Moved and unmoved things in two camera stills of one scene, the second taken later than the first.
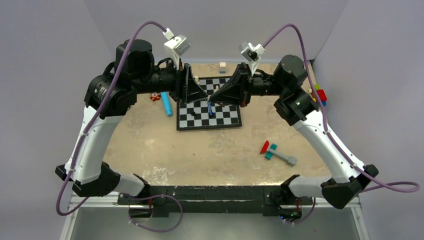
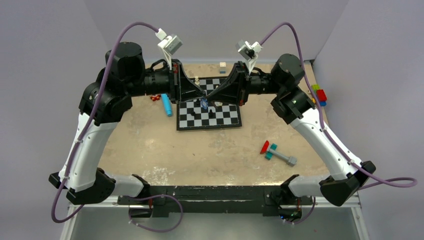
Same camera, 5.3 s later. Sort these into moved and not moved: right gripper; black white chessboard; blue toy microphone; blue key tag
Moved: blue key tag
Not moved: blue toy microphone; black white chessboard; right gripper
